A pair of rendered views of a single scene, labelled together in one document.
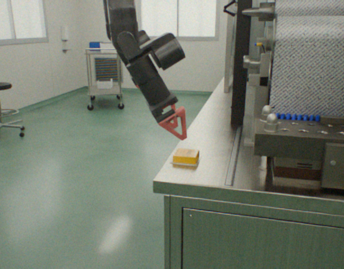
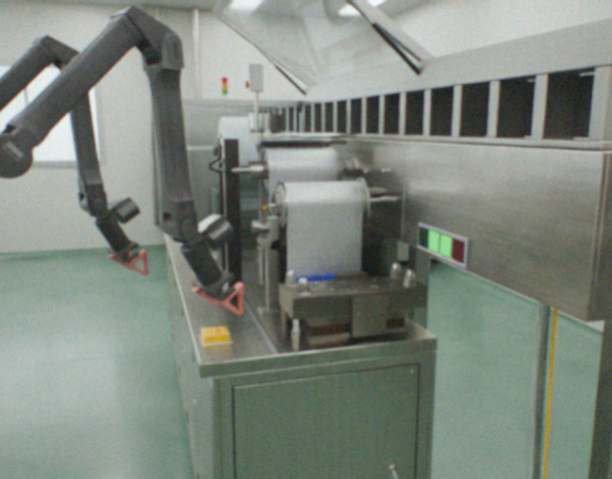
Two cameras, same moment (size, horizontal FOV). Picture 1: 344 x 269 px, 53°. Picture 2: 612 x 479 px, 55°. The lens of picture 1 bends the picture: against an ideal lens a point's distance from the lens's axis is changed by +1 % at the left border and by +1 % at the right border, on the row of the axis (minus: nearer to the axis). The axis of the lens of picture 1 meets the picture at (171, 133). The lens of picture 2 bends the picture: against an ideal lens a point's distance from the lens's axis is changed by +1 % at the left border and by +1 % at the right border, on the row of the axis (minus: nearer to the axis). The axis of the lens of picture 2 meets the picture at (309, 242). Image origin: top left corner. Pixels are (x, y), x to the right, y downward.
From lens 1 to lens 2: 0.71 m
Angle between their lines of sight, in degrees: 30
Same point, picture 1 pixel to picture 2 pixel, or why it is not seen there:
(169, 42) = (221, 225)
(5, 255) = not seen: outside the picture
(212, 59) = not seen: hidden behind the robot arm
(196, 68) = (73, 212)
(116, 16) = (180, 208)
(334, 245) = (369, 386)
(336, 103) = (344, 260)
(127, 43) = (190, 232)
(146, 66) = (204, 249)
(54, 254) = not seen: outside the picture
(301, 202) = (340, 354)
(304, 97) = (317, 257)
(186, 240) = (238, 422)
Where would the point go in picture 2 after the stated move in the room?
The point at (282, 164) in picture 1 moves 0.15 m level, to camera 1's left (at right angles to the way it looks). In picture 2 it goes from (317, 323) to (268, 333)
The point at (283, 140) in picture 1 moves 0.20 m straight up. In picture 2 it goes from (316, 301) to (317, 229)
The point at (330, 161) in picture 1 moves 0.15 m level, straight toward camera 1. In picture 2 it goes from (356, 313) to (365, 332)
